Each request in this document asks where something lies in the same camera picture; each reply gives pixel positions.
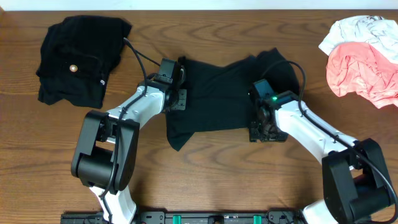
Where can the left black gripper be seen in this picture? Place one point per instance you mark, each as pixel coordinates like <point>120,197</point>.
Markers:
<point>181,104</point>

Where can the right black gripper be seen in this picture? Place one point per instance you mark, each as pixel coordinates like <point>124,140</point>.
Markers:
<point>255,133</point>

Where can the black t-shirt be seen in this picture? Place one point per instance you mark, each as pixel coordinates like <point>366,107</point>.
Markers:
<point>218,97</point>

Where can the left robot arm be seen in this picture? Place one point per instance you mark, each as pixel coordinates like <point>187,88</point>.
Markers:
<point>105,153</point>

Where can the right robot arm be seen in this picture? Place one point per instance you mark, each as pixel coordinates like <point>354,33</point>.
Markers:
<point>356,182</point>

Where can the folded black pants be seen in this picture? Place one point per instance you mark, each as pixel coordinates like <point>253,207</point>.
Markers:
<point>77,57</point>

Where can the coral pink t-shirt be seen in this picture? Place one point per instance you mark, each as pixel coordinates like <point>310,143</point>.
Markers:
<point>357,67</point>

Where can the white printed t-shirt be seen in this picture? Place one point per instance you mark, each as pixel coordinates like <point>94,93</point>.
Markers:
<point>377,31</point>

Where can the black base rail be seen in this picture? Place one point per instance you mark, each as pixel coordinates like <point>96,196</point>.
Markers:
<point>165,217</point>

